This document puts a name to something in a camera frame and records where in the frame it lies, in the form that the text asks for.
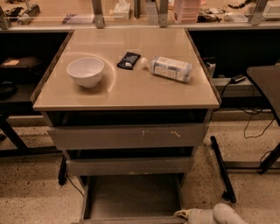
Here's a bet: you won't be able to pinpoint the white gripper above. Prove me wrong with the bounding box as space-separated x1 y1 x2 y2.
174 209 217 224

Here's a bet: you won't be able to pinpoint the grey bottom drawer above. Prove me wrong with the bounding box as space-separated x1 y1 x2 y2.
73 174 186 224

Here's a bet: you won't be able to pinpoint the grey drawer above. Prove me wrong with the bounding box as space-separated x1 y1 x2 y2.
73 174 186 224
48 123 207 151
66 157 194 176

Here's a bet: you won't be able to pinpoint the grey middle drawer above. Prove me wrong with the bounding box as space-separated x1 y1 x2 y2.
66 157 194 176

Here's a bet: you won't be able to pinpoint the grey top drawer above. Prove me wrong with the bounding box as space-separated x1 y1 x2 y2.
48 123 207 151

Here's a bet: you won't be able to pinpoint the grey drawer cabinet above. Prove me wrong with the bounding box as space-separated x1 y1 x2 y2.
30 27 222 187

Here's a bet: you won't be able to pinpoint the black table leg right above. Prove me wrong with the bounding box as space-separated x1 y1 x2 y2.
210 136 236 203

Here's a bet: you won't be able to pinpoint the black table leg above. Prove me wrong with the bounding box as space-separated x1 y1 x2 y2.
0 112 68 186
210 136 236 203

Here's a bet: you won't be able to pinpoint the black device on shelf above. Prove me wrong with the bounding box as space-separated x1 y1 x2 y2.
230 74 246 84

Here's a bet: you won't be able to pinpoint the clear plastic water bottle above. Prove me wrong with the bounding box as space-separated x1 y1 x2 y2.
140 56 193 83

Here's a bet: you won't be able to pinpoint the dark side table top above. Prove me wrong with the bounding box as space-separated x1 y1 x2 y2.
247 62 280 125

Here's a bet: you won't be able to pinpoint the dark snack packet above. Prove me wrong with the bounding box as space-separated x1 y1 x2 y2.
117 52 141 70

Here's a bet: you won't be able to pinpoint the white bowl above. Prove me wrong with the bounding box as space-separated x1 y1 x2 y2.
66 57 104 88

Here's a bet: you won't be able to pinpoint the black table leg left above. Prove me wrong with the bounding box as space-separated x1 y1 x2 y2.
0 112 68 186

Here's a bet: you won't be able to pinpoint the pink stacked trays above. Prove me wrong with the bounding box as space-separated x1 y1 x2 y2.
173 0 201 24

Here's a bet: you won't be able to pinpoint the tissue box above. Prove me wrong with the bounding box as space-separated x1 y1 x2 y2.
113 0 131 19

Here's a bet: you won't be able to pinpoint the black cable right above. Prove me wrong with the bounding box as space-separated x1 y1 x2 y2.
239 106 277 140

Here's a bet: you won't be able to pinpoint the black floor cable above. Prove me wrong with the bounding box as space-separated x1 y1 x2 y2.
64 170 86 198

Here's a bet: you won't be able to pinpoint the metal frame post centre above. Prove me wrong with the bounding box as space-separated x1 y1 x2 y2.
158 0 168 28

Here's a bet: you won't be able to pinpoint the metal frame post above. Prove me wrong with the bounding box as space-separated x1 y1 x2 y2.
92 0 104 28
158 0 168 28

